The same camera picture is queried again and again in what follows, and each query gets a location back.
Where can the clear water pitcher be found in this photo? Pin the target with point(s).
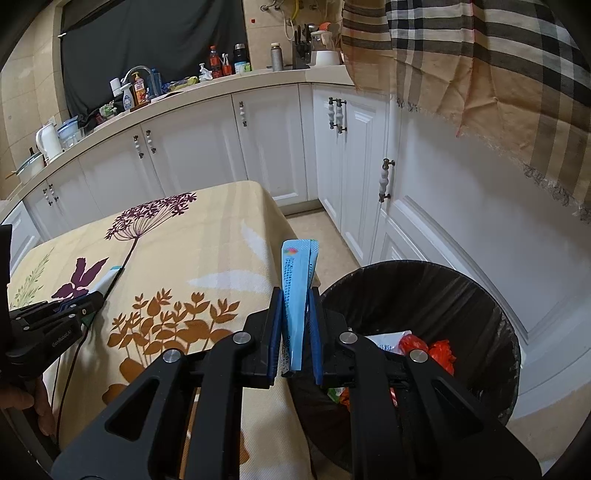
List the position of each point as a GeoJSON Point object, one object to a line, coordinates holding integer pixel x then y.
{"type": "Point", "coordinates": [70, 134]}

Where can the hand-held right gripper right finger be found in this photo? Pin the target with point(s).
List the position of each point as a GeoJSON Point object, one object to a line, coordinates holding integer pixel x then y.
{"type": "Point", "coordinates": [315, 332]}

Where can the white tube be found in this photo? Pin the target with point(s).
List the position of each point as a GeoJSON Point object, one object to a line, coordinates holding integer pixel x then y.
{"type": "Point", "coordinates": [111, 277]}

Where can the orange dish soap bottle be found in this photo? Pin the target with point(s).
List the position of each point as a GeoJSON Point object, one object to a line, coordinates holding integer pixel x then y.
{"type": "Point", "coordinates": [139, 92]}

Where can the black trash bin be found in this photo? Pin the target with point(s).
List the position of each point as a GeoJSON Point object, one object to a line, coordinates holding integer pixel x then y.
{"type": "Point", "coordinates": [438, 300]}

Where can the dark window cloth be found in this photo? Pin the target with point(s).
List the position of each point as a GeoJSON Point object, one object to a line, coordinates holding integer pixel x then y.
{"type": "Point", "coordinates": [152, 41]}

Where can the red plastic bag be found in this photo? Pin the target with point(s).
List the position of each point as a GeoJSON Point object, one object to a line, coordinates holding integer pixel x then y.
{"type": "Point", "coordinates": [441, 353]}

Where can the blue packet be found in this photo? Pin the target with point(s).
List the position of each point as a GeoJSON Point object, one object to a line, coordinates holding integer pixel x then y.
{"type": "Point", "coordinates": [295, 295]}

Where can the dark sauce bottle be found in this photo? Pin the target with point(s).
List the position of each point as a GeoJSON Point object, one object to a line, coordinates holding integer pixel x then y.
{"type": "Point", "coordinates": [240, 60]}

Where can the white kettle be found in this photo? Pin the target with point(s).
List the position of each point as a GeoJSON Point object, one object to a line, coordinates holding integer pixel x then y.
{"type": "Point", "coordinates": [48, 143]}

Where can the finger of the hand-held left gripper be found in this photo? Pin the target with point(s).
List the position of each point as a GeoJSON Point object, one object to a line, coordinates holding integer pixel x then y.
{"type": "Point", "coordinates": [92, 299]}
{"type": "Point", "coordinates": [69, 316]}

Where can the red label sauce bottle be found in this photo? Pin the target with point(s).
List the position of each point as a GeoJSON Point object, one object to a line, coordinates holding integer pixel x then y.
{"type": "Point", "coordinates": [215, 64]}

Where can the white green packet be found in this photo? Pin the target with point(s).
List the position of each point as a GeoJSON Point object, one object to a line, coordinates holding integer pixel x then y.
{"type": "Point", "coordinates": [336, 393]}

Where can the white spray bottle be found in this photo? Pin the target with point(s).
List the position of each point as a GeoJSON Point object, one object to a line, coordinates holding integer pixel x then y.
{"type": "Point", "coordinates": [125, 99]}

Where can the white blender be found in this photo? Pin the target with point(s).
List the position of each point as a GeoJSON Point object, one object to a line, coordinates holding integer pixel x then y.
{"type": "Point", "coordinates": [323, 50]}

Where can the white paper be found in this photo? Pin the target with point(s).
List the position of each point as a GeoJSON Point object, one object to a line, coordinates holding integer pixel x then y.
{"type": "Point", "coordinates": [388, 340]}

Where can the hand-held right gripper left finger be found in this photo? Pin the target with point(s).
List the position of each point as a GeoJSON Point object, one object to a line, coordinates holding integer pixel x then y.
{"type": "Point", "coordinates": [275, 332]}

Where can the yellow green pack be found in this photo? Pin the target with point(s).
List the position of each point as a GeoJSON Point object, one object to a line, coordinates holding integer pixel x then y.
{"type": "Point", "coordinates": [182, 84]}

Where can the white kitchen cabinet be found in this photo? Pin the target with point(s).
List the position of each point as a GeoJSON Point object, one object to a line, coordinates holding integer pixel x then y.
{"type": "Point", "coordinates": [194, 152]}

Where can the person's left hand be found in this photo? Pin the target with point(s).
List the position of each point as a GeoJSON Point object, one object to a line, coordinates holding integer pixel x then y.
{"type": "Point", "coordinates": [45, 410]}

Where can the pot with glass lid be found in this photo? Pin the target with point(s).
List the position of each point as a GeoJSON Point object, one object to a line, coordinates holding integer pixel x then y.
{"type": "Point", "coordinates": [27, 168]}

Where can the chrome faucet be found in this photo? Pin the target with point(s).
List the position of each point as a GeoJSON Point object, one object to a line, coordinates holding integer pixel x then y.
{"type": "Point", "coordinates": [138, 70]}

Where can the plaid curtain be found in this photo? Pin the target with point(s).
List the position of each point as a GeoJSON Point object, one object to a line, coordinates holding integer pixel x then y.
{"type": "Point", "coordinates": [485, 69]}

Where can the steel bottle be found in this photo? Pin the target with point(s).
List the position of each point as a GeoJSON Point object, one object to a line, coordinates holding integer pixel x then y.
{"type": "Point", "coordinates": [276, 57]}

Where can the black knife block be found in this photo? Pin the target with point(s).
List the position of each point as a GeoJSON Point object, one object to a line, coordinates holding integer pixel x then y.
{"type": "Point", "coordinates": [300, 53]}

